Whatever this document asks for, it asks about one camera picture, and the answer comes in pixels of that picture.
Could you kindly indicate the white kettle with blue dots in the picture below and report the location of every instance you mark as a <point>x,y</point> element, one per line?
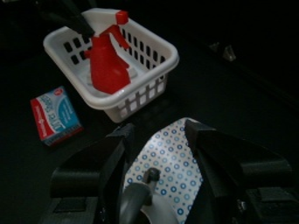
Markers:
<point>171,163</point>

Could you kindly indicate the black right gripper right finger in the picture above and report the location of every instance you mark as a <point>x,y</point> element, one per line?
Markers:
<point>241,175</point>

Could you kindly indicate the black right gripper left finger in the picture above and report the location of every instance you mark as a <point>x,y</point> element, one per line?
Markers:
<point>86,175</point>

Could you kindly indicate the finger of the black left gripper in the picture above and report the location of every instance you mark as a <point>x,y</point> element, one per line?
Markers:
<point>79,22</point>

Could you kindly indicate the red blue dryer sheets box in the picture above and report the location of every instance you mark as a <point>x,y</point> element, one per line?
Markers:
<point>58,116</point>

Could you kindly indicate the white plastic basket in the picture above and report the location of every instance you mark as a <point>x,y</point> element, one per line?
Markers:
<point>117,101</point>

